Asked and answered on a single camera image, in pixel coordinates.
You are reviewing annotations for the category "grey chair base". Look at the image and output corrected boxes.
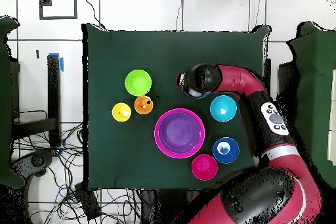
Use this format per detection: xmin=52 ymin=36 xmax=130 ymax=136
xmin=10 ymin=150 xmax=56 ymax=178

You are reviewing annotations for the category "blue tape piece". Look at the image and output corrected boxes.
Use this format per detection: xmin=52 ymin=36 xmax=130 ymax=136
xmin=49 ymin=53 xmax=64 ymax=73

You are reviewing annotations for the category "purple bowl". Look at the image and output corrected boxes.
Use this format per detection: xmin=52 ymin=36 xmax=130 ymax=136
xmin=158 ymin=112 xmax=202 ymax=154

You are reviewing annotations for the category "yellow cup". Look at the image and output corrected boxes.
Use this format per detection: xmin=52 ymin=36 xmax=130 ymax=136
xmin=112 ymin=102 xmax=133 ymax=123

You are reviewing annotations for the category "black box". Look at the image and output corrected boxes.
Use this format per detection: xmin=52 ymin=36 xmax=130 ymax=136
xmin=74 ymin=181 xmax=102 ymax=221

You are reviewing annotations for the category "small red-pink bowl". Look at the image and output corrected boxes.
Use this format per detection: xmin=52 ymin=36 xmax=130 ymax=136
xmin=190 ymin=154 xmax=219 ymax=182

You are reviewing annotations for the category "green bowl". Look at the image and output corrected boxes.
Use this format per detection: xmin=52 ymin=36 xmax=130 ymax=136
xmin=124 ymin=69 xmax=152 ymax=97

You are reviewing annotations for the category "orange cup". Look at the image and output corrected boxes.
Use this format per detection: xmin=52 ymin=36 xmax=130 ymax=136
xmin=134 ymin=95 xmax=154 ymax=115

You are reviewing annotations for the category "cyan bowl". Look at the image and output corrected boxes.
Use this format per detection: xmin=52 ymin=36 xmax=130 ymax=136
xmin=209 ymin=95 xmax=238 ymax=123

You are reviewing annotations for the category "black stand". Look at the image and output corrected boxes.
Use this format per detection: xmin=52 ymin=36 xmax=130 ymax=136
xmin=10 ymin=54 xmax=62 ymax=148
xmin=262 ymin=58 xmax=272 ymax=88

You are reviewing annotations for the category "dark blue bowl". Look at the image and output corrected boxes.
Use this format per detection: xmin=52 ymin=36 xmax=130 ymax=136
xmin=212 ymin=137 xmax=240 ymax=164

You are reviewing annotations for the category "dark green side tablecloth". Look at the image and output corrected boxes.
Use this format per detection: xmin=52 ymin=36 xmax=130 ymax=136
xmin=0 ymin=16 xmax=26 ymax=189
xmin=284 ymin=21 xmax=336 ymax=189

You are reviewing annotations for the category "large pink bowl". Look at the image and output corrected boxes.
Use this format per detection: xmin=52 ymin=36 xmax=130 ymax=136
xmin=154 ymin=108 xmax=206 ymax=160

